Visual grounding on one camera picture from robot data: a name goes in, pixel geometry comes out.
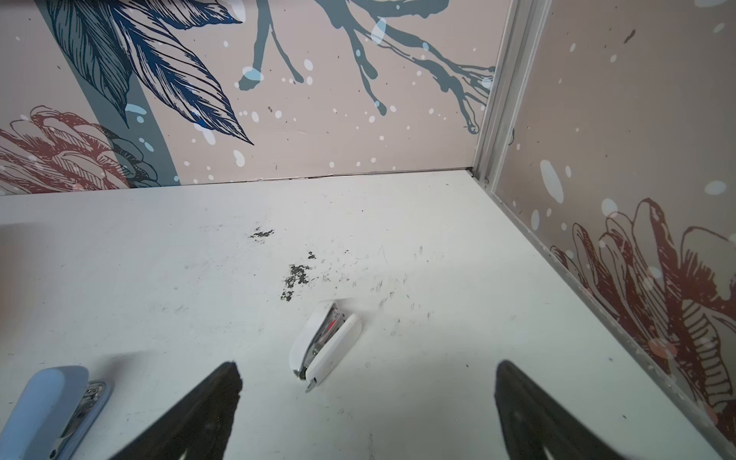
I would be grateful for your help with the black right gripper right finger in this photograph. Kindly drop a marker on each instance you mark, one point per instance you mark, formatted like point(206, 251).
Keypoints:
point(535, 426)

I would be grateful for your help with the white mini stapler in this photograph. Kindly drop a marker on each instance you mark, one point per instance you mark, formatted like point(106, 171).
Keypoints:
point(328, 336)

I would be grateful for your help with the light blue stapler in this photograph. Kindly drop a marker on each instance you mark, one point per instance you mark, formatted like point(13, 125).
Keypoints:
point(55, 411)

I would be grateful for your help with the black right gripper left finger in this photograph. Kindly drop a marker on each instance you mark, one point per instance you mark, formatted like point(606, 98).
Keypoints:
point(198, 426)

